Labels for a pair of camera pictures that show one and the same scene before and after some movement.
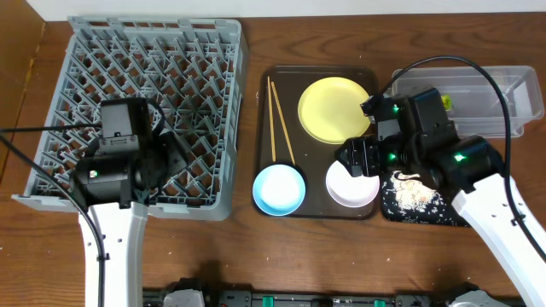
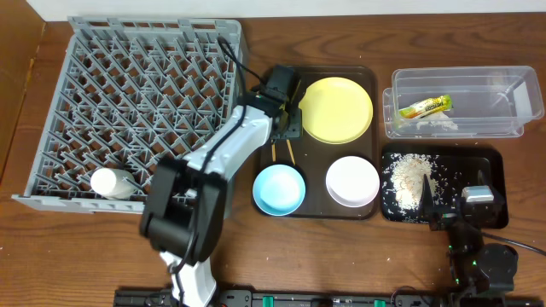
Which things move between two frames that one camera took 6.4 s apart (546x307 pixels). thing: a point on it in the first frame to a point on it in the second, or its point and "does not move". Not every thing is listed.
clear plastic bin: [472, 99] does not move
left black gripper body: [171, 150] to [293, 126]
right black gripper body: [356, 156] to [446, 218]
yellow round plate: [329, 110] does not move
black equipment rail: [192, 292] does not move
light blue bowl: [279, 189] does not move
